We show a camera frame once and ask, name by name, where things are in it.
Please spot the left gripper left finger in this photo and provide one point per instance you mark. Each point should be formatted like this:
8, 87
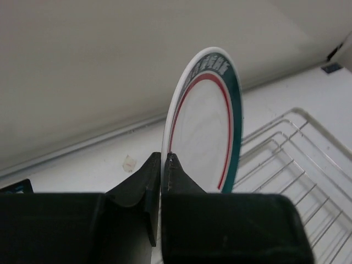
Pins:
119, 226

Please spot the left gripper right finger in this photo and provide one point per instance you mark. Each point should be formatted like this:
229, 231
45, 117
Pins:
201, 227

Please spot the green rimmed back plate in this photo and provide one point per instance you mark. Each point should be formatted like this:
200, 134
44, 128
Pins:
204, 123

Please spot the wire dish rack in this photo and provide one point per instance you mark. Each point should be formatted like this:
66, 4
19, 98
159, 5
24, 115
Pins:
296, 156

